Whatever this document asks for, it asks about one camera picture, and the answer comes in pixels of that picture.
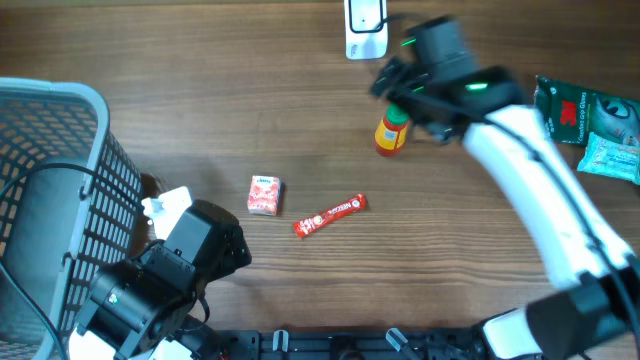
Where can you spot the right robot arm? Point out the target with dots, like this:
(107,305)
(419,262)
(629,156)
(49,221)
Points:
(595,273)

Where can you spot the white barcode scanner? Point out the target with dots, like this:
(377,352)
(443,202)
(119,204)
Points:
(366,35)

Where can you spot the small red white carton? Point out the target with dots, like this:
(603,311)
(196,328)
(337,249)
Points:
(264,195)

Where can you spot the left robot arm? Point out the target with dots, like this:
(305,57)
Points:
(139,307)

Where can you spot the red chili sauce bottle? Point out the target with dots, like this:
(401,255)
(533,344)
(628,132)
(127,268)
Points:
(390,135)

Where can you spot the red coffee stick sachet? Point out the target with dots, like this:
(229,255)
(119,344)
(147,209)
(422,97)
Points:
(318,221)

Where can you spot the green 3M gloves packet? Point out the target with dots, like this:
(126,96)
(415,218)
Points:
(572,113)

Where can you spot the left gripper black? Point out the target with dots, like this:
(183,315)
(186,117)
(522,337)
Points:
(229,262)

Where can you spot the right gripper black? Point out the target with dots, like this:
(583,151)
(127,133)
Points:
(398,84)

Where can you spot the grey plastic shopping basket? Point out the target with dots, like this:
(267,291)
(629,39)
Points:
(70,203)

